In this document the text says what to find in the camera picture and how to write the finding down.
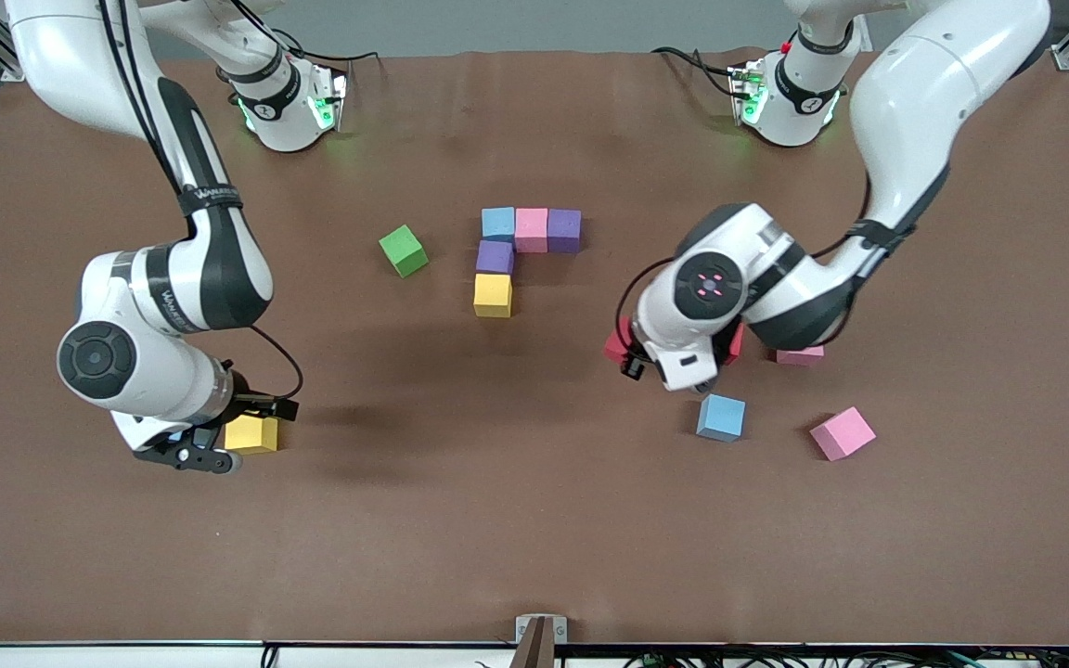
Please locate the pink foam cube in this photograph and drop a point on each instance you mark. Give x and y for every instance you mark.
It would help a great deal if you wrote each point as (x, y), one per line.
(532, 230)
(842, 433)
(799, 355)

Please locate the purple foam cube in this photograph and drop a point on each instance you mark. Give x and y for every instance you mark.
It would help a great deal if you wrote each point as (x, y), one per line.
(495, 257)
(564, 231)

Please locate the brown table mat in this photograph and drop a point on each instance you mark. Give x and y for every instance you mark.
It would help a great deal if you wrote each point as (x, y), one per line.
(497, 538)

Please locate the yellow foam cube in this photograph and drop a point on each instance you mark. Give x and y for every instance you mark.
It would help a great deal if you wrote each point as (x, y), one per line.
(493, 295)
(254, 434)

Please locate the red foam cube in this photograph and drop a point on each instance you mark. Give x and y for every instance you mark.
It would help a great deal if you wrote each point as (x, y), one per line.
(618, 341)
(736, 343)

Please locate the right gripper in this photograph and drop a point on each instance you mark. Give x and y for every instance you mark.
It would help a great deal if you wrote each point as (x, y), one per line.
(248, 404)

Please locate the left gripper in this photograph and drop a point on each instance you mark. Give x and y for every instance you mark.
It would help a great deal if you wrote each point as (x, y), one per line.
(632, 367)

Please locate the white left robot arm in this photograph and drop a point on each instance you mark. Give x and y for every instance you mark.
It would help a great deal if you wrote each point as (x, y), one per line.
(915, 102)

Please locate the green foam cube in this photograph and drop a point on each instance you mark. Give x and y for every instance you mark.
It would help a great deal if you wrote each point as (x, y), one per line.
(403, 250)

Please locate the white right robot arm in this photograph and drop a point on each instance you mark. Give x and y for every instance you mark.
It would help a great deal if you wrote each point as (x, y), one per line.
(61, 56)

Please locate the grey metal bracket with post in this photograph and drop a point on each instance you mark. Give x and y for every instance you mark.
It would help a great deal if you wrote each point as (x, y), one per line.
(525, 631)

